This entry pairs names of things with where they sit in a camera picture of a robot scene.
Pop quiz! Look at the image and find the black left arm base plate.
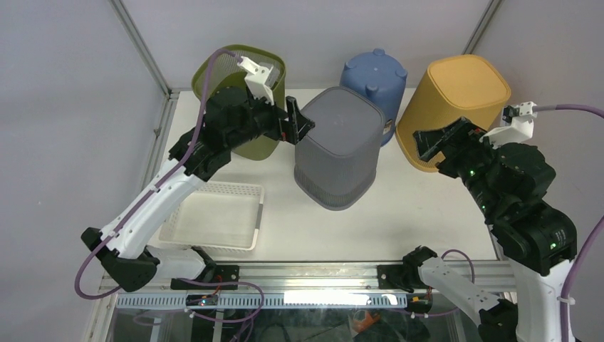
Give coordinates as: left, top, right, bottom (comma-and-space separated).
170, 264, 240, 291

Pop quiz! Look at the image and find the blue plastic bucket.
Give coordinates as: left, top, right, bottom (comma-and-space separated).
339, 48, 408, 145

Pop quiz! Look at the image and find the white perforated plastic tray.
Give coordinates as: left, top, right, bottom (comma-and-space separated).
157, 181, 265, 252

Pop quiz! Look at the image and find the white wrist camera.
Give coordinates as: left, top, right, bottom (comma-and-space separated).
237, 56, 281, 105
479, 101, 537, 149

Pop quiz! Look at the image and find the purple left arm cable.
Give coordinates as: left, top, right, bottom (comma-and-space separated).
73, 48, 242, 301

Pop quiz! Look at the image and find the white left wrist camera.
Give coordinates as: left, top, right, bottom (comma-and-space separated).
237, 56, 281, 105

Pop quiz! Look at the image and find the olive green ribbed basket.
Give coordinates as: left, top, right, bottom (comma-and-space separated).
191, 44, 286, 161

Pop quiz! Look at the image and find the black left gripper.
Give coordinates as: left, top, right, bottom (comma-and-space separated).
228, 87, 316, 150

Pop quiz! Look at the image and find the aluminium frame rail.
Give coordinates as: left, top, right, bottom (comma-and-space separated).
99, 260, 518, 294

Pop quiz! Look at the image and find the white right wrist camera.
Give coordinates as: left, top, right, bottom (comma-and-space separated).
479, 101, 537, 149

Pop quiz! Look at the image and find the yellow ribbed basket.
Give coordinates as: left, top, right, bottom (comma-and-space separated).
395, 54, 511, 172

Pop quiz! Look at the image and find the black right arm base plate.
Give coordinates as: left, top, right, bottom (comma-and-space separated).
376, 264, 428, 293

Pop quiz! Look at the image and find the white slotted cable duct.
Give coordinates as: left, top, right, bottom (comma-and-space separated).
116, 290, 407, 310

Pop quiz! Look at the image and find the dark grey basket liner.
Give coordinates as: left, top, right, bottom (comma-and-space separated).
293, 86, 385, 211

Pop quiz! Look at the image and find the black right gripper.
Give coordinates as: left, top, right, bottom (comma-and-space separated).
411, 114, 502, 216

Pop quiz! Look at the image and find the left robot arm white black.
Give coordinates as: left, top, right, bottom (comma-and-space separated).
81, 87, 316, 292

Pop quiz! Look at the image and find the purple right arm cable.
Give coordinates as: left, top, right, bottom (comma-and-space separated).
533, 103, 604, 342

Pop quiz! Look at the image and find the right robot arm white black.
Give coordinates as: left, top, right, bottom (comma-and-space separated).
400, 118, 578, 341

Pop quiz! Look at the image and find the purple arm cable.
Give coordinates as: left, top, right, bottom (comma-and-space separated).
533, 103, 604, 342
73, 48, 242, 301

